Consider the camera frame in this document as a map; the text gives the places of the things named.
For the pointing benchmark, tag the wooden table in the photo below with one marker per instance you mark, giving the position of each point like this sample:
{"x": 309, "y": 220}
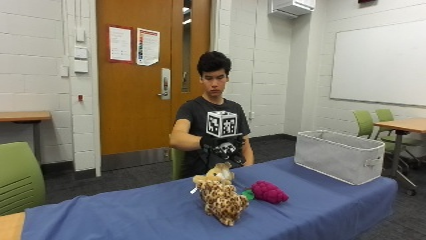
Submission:
{"x": 21, "y": 116}
{"x": 403, "y": 126}
{"x": 10, "y": 226}

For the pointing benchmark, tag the colourful paper poster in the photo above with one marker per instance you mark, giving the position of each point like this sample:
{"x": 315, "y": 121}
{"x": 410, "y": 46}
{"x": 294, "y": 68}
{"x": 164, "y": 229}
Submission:
{"x": 148, "y": 46}

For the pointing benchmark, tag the blue tablecloth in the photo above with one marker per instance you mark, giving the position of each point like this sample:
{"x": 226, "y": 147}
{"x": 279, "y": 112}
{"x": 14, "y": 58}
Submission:
{"x": 213, "y": 210}

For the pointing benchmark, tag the white wall switch box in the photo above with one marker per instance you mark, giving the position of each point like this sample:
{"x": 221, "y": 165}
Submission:
{"x": 80, "y": 66}
{"x": 80, "y": 52}
{"x": 80, "y": 34}

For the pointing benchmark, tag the green chair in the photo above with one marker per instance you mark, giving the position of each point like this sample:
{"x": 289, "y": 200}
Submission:
{"x": 365, "y": 124}
{"x": 177, "y": 163}
{"x": 390, "y": 128}
{"x": 17, "y": 178}

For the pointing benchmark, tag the white marker cube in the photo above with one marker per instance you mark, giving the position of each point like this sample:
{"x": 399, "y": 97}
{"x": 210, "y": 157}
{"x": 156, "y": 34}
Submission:
{"x": 221, "y": 123}

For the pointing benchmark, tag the white wall unit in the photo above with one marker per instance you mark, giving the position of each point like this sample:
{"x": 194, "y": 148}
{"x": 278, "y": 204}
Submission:
{"x": 290, "y": 7}

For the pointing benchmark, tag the grey fabric storage bin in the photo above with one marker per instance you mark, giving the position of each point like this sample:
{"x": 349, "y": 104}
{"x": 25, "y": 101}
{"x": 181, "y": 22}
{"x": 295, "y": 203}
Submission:
{"x": 339, "y": 156}

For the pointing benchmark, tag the spotted giraffe soft toy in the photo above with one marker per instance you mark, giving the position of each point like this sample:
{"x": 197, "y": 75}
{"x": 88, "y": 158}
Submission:
{"x": 219, "y": 195}

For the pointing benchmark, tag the purple grape soft toy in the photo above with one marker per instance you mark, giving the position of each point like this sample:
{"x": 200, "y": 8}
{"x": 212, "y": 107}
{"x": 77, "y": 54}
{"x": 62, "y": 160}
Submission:
{"x": 267, "y": 192}

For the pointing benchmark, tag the red fire alarm pull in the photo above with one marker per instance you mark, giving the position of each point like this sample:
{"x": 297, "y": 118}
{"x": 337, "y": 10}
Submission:
{"x": 80, "y": 97}

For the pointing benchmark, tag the the person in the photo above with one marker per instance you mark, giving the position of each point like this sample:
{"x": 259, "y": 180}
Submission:
{"x": 208, "y": 115}

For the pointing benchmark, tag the wooden door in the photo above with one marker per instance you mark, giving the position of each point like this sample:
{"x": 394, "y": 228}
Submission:
{"x": 133, "y": 83}

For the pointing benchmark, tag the white paper notice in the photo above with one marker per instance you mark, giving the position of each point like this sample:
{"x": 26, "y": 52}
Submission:
{"x": 120, "y": 43}

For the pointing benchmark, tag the whiteboard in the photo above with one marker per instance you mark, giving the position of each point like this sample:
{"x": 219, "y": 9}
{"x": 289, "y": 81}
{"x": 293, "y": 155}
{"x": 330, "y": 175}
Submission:
{"x": 379, "y": 65}

